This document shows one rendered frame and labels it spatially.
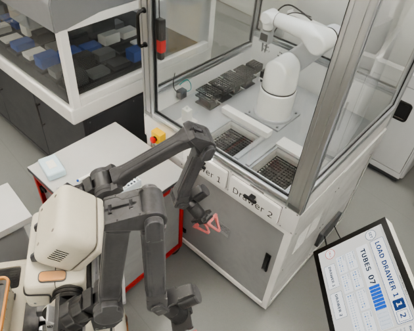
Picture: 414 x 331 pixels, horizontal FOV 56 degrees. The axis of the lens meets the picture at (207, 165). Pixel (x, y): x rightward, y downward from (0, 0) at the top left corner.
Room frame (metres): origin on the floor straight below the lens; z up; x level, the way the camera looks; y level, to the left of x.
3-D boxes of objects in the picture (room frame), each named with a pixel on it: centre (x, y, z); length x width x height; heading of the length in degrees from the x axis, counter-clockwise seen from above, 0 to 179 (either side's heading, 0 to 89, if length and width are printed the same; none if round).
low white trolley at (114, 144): (1.47, 0.52, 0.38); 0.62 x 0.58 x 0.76; 52
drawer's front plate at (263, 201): (1.26, -0.24, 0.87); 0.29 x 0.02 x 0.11; 52
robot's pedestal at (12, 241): (1.12, 0.99, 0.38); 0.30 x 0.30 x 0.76; 46
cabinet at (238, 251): (1.80, -0.33, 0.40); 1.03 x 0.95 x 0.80; 52
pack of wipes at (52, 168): (1.43, 0.80, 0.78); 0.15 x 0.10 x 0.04; 40
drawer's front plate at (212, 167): (1.45, 0.01, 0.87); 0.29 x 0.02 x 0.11; 52
